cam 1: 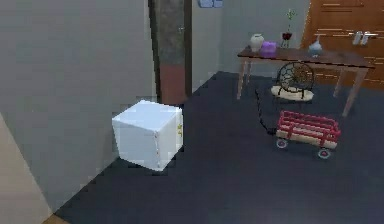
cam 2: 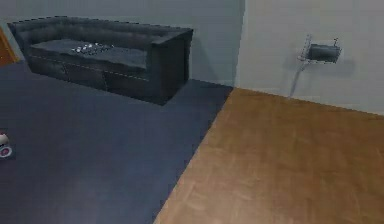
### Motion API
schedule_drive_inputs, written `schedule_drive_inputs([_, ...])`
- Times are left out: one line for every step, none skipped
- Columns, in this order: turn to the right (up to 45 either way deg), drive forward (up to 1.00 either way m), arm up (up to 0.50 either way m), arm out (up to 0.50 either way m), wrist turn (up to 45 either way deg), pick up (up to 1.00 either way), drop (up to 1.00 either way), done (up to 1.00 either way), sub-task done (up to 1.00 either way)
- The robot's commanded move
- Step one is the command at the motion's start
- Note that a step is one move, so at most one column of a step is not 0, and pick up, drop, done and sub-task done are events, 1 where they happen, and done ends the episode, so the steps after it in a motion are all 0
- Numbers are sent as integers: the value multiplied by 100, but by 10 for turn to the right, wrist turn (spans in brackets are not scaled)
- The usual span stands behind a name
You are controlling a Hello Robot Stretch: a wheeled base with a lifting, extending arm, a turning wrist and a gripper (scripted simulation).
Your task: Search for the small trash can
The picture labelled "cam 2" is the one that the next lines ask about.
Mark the dark grey sofa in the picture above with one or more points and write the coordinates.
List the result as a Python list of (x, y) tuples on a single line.
[(160, 66)]

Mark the black remote control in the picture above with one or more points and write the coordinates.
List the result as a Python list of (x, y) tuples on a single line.
[(90, 48)]

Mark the white and pink round object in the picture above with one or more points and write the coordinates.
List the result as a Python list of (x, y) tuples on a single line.
[(4, 146)]

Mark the brown wooden door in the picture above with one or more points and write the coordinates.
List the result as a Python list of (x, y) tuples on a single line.
[(4, 51)]

